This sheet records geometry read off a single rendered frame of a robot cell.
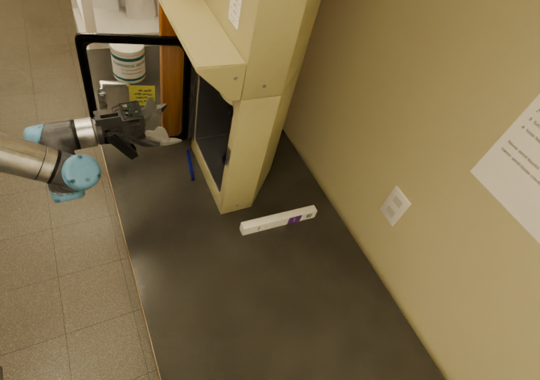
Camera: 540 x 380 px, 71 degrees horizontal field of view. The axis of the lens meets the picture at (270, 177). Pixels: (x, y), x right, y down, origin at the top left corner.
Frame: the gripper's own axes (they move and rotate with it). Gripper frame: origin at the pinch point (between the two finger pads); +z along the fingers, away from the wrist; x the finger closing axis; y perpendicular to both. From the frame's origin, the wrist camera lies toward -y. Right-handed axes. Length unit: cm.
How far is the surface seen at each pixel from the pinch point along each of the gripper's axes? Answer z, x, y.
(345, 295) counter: 36, -53, -31
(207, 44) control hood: 6.5, -5.9, 27.3
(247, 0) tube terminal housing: 13.1, -9.4, 38.6
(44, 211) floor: -57, 76, -121
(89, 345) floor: -45, -7, -122
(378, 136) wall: 55, -22, 2
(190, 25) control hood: 5.0, 2.4, 27.4
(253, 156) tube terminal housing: 18.5, -14.1, -4.1
